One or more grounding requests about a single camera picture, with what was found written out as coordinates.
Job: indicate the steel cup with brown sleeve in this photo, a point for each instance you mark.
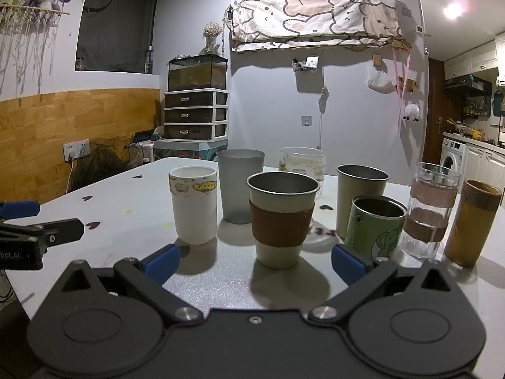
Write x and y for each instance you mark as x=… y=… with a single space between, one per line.
x=281 y=225

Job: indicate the printed cartoon cloth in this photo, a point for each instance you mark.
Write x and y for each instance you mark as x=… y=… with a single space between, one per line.
x=315 y=15

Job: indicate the green printed tin cup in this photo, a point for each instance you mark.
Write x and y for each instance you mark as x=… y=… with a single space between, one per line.
x=374 y=231

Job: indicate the white hanging bag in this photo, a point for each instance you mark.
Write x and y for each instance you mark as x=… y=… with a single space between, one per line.
x=380 y=79

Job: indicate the grey plastic cup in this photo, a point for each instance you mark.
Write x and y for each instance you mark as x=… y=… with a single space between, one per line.
x=240 y=189

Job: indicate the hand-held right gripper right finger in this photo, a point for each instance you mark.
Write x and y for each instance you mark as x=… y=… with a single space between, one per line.
x=347 y=265

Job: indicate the white kitchen wall cabinets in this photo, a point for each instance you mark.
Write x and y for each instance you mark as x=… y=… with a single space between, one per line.
x=475 y=60

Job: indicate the teal patterned box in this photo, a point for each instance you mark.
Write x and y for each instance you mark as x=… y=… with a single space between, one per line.
x=185 y=149

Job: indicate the vase with dried flowers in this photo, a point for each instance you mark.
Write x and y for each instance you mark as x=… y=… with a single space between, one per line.
x=211 y=38

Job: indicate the round ceiling light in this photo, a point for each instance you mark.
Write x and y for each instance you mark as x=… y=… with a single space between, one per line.
x=453 y=10

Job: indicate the white cup with printed band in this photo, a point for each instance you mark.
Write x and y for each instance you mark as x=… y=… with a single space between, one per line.
x=194 y=213

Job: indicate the brown bamboo cup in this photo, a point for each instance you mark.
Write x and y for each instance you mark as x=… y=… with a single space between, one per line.
x=472 y=225

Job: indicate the dark window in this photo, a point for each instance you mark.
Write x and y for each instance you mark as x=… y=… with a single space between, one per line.
x=115 y=23

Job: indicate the white drawer unit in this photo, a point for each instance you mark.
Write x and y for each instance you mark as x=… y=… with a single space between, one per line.
x=196 y=115

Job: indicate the glass fish tank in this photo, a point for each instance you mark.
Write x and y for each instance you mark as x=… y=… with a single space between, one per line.
x=197 y=74

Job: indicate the clear glass cup with print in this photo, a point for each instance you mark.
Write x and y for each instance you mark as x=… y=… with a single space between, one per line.
x=303 y=162

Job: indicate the clear glass with pink bands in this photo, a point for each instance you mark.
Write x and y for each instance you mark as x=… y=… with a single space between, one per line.
x=430 y=213

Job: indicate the white wall socket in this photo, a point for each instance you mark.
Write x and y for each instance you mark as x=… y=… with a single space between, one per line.
x=76 y=150

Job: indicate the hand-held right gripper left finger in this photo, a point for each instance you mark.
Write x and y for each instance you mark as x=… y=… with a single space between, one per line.
x=162 y=263

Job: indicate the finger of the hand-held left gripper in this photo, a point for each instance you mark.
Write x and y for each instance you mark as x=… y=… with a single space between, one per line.
x=19 y=209
x=59 y=231

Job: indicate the macrame wall hanging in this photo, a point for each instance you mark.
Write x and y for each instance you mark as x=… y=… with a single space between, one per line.
x=27 y=27

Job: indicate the plain steel cup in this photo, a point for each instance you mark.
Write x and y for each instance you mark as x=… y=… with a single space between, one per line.
x=361 y=189

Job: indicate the brown wooden door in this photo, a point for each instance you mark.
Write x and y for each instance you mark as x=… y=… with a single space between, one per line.
x=434 y=106

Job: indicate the white wall hook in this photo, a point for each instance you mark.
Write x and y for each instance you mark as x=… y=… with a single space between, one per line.
x=306 y=120

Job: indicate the white sheep plush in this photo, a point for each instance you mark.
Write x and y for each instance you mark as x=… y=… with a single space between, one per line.
x=412 y=112

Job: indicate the white washing machine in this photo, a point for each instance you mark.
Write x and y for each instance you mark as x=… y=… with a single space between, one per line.
x=452 y=158

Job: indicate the black net bag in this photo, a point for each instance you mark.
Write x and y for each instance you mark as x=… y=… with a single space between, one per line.
x=98 y=164

